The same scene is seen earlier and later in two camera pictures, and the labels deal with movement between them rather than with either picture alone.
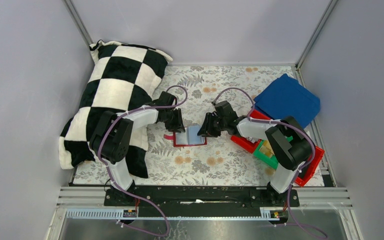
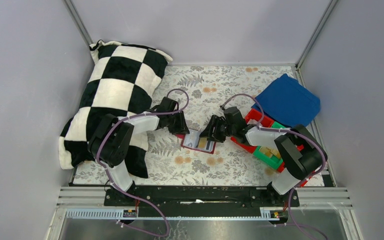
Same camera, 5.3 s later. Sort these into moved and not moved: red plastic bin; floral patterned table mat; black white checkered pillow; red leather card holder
Moved: red leather card holder
Not moved: red plastic bin; floral patterned table mat; black white checkered pillow
